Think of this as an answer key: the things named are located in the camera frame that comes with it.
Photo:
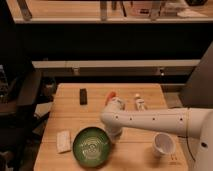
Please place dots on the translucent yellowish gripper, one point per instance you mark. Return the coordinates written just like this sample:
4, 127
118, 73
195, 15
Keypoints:
114, 136

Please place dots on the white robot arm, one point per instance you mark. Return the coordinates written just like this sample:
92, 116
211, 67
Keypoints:
189, 122

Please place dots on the black rectangular block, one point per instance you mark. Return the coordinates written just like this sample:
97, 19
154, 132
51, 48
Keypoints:
83, 96

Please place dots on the orange carrot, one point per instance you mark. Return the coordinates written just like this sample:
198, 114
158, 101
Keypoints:
110, 96

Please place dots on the green ceramic bowl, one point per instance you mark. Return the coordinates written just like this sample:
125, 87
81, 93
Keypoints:
91, 147

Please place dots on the white sponge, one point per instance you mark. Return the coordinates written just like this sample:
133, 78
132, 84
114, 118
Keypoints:
63, 142

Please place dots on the white plastic bottle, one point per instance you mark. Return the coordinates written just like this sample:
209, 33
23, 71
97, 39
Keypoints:
140, 104

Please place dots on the white paper cup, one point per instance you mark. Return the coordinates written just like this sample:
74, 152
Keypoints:
163, 144

